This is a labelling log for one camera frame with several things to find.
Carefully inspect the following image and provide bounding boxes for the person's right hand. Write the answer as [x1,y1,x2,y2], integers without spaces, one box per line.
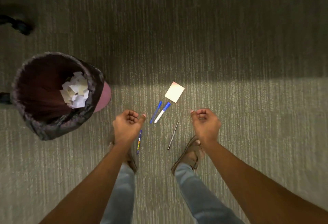
[190,108,222,145]

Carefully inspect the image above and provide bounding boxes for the person's right jeans leg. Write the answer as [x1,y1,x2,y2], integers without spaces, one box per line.
[174,162,245,224]

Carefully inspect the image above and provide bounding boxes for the white marker with blue cap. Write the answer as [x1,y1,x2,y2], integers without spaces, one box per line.
[154,102,171,124]

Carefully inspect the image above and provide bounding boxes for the pink waste bin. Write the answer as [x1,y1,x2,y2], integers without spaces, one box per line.
[93,81,112,113]

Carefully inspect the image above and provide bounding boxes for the person's left brown sandal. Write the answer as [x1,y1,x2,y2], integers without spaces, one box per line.
[108,141,138,174]

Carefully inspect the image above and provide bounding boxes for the person's brown sandal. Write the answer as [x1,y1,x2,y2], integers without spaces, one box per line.
[108,141,138,174]
[171,136,206,176]

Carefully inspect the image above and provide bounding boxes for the person's right forearm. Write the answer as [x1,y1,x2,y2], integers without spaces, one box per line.
[202,139,328,224]

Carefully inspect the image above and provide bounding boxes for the multicoloured patterned pen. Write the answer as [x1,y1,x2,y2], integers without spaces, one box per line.
[136,130,143,155]

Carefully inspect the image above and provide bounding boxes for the person's right brown sandal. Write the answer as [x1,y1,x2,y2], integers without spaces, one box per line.
[171,136,206,176]

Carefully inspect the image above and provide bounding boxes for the person's jeans leg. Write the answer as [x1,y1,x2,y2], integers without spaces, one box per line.
[100,163,136,224]
[174,162,245,224]

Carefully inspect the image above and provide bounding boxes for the black bin liner bag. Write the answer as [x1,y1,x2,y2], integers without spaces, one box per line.
[11,52,105,141]

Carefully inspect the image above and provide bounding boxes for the black chair base leg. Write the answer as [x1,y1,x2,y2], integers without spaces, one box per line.
[0,14,35,36]

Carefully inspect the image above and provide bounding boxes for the crumpled white paper scraps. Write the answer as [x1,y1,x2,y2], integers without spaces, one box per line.
[60,72,90,109]

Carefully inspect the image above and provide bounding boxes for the slim blue pen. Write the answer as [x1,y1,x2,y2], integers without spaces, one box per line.
[150,101,162,124]

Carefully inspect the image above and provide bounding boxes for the thin grey pen refill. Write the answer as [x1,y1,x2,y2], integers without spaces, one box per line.
[167,121,179,151]

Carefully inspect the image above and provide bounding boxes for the pale yellow sticky note pad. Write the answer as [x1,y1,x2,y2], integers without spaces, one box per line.
[165,81,185,103]

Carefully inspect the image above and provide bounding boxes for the person's left jeans leg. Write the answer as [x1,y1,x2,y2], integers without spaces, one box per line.
[100,163,136,224]

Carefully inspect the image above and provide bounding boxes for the black chair caster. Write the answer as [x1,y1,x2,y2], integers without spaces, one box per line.
[0,92,12,105]

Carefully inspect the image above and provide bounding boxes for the person's left hand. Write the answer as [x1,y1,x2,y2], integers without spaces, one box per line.
[112,110,147,146]

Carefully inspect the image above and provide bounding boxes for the person's left forearm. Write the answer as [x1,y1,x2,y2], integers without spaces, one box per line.
[38,139,136,224]

